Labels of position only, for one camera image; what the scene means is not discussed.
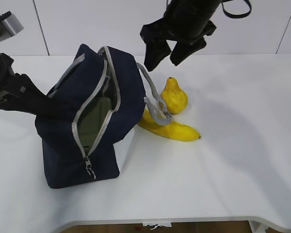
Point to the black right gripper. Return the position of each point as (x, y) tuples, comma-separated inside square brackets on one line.
[(185, 21)]

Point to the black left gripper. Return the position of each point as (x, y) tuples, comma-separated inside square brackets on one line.
[(18, 93)]

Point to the yellow pear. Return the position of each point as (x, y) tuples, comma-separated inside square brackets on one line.
[(174, 97)]

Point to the green lid glass container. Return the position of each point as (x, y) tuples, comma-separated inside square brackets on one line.
[(91, 120)]

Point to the navy blue lunch bag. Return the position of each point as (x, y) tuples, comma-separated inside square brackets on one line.
[(110, 73)]

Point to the yellow banana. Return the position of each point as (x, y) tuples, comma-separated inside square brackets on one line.
[(174, 130)]

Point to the white table leg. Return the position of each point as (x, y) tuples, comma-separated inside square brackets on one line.
[(257, 227)]

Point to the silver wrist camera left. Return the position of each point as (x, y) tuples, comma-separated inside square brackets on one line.
[(9, 25)]

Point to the white table bracket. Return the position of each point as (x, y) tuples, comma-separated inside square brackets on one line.
[(155, 224)]

